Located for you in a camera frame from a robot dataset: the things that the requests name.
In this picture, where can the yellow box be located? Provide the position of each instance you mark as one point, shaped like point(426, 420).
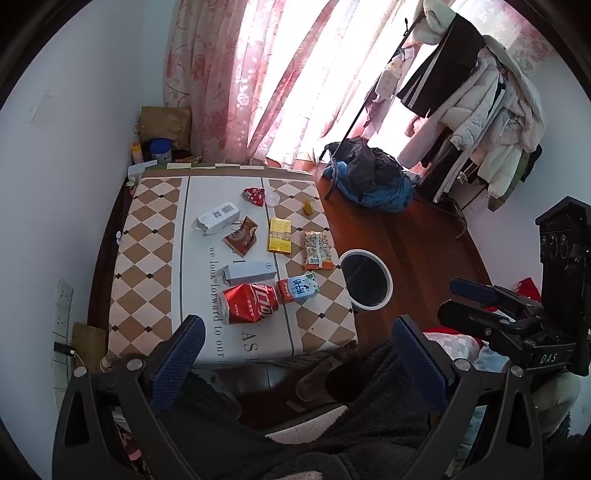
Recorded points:
point(279, 235)

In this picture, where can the grey fuzzy cloth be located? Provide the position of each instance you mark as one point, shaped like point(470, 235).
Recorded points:
point(302, 476)

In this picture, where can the blue-lidded can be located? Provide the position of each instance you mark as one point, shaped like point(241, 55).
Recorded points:
point(161, 150)

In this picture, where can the black clothes rack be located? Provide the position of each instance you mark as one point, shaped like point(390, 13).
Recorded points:
point(358, 108)

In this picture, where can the pink floral curtain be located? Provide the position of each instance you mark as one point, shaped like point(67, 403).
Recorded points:
point(258, 78)

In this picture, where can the clear plastic cup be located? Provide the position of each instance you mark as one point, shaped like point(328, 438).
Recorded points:
point(273, 199)

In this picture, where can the white paper sheet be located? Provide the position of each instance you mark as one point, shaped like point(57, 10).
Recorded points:
point(141, 168)

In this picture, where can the white wall socket panel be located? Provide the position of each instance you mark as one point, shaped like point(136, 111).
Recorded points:
point(62, 309)

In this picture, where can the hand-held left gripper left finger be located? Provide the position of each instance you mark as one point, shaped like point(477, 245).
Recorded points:
point(180, 364)

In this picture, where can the black striped pants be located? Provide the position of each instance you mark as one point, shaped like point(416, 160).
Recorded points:
point(445, 170)

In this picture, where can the white fluffy garment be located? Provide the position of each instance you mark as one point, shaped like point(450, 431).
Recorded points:
point(434, 21)

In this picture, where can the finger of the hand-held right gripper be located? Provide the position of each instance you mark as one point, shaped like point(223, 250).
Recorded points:
point(471, 319)
point(475, 290)

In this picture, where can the red and white bedding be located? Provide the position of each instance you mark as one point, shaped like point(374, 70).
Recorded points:
point(450, 341)

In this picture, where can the small pink garment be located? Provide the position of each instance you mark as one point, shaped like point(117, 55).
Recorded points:
point(388, 76)

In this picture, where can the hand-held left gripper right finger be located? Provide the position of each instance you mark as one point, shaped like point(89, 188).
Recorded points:
point(418, 364)

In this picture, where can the white barcode box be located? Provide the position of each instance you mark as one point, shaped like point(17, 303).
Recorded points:
point(217, 218)

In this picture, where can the brown paper bag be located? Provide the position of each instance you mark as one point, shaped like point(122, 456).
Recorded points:
point(166, 122)

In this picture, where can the person's dark fleece pants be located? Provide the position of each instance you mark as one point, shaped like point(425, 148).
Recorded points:
point(369, 424)

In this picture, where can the crushed red soda can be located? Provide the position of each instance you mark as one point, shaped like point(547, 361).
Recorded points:
point(251, 302)

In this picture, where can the small yellow bottle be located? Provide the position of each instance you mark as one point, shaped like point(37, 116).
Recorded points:
point(136, 153)

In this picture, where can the white round trash bin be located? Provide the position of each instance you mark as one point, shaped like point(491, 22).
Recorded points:
point(367, 279)

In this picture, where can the black power plug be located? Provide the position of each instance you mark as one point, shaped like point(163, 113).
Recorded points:
point(63, 348)

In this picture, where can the red triangular wrapper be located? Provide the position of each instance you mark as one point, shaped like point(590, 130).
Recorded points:
point(255, 195)

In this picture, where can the light blue cardboard box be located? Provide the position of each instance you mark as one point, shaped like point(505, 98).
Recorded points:
point(251, 272)

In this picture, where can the red cloth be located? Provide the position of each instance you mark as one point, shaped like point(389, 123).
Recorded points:
point(528, 288)

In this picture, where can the brown snack wrapper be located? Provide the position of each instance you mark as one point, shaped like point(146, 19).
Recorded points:
point(241, 235)

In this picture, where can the cream hooded coat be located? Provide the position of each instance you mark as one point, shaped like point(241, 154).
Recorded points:
point(512, 138)

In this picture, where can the orange snack packet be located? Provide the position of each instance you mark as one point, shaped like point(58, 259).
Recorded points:
point(317, 250)

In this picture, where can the white puffer coat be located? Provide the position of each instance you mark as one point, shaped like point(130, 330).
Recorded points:
point(466, 120)

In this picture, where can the light blue cloth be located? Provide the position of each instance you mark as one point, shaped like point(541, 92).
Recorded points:
point(494, 360)

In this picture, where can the checkered brown tablecloth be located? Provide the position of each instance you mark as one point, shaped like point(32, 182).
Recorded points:
point(157, 258)

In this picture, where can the black white-striped jacket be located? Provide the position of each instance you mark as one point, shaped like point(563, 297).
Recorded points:
point(443, 69)

